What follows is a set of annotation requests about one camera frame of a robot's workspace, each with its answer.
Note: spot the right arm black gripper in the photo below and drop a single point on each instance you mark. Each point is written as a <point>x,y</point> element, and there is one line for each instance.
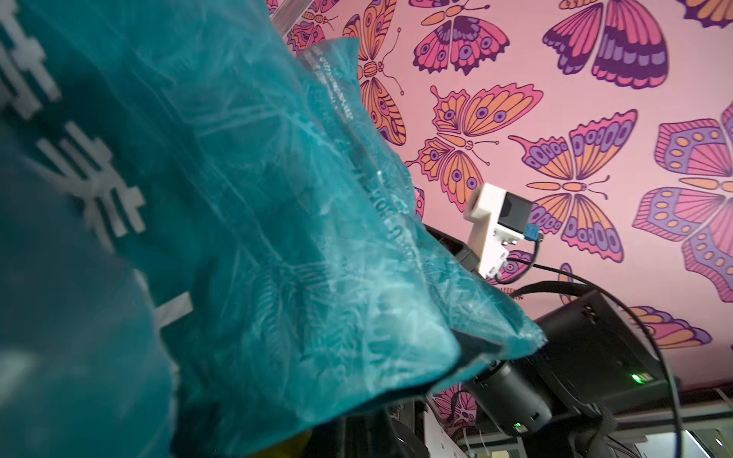
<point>462,253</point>

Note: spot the teal orange fertilizer bag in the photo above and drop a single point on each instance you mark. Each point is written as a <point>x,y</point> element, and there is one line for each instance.
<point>398,316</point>
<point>161,181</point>

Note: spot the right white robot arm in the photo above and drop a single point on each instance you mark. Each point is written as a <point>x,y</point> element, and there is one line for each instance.
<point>599,359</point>

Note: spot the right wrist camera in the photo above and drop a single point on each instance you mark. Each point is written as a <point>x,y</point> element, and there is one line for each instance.
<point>506,243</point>

